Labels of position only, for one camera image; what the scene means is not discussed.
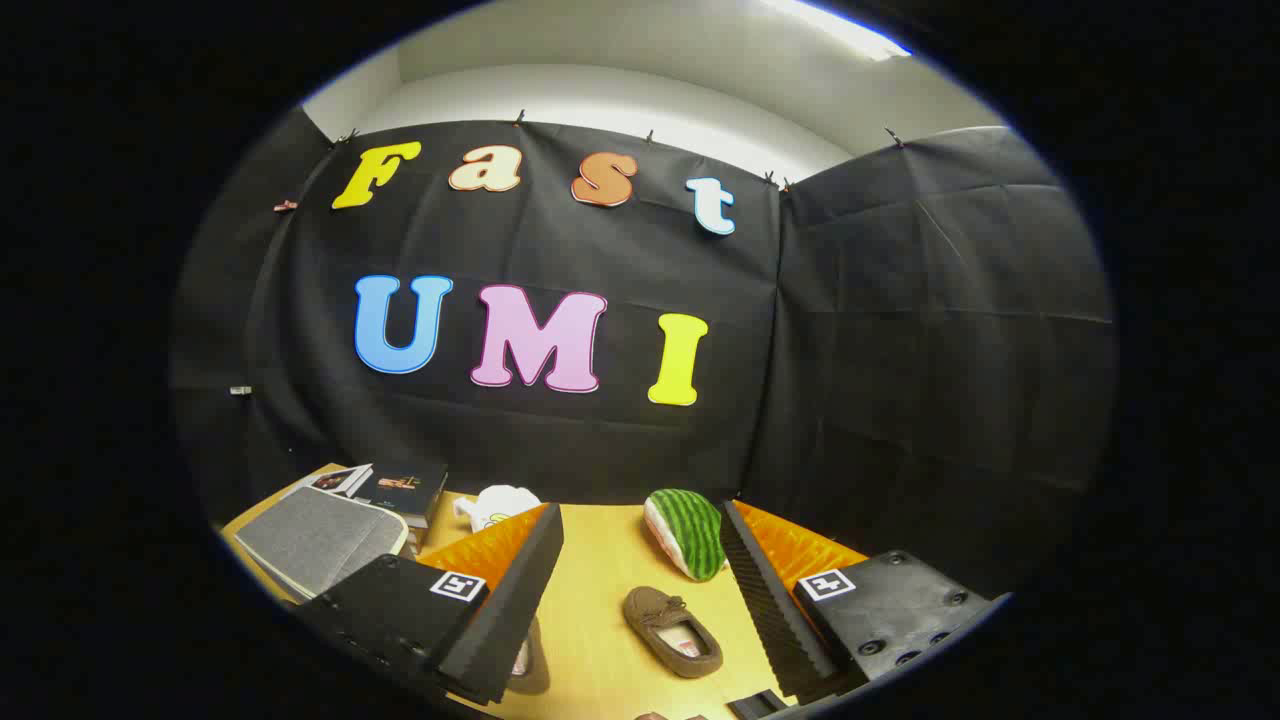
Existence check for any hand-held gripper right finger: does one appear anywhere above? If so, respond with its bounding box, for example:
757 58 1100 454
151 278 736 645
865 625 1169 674
720 500 1011 705

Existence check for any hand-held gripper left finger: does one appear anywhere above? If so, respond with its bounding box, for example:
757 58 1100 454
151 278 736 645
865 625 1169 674
300 503 564 706

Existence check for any brown fuzzy slipper shoe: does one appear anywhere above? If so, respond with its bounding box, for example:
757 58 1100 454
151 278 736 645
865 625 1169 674
505 615 551 697
623 586 724 680

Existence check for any grey fabric storage box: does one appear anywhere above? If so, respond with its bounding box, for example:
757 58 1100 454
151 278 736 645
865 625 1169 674
235 487 411 601

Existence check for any white plush toy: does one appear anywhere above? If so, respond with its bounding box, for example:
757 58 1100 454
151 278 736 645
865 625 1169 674
453 485 543 533

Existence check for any watermelon slice plush toy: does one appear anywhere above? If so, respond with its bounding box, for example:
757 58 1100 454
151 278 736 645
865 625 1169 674
643 488 729 583

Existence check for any dark hardcover book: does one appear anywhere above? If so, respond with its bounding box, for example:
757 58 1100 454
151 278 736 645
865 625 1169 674
355 462 449 527

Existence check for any white picture-cover book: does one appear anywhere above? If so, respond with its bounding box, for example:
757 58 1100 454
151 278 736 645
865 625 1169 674
285 463 373 499

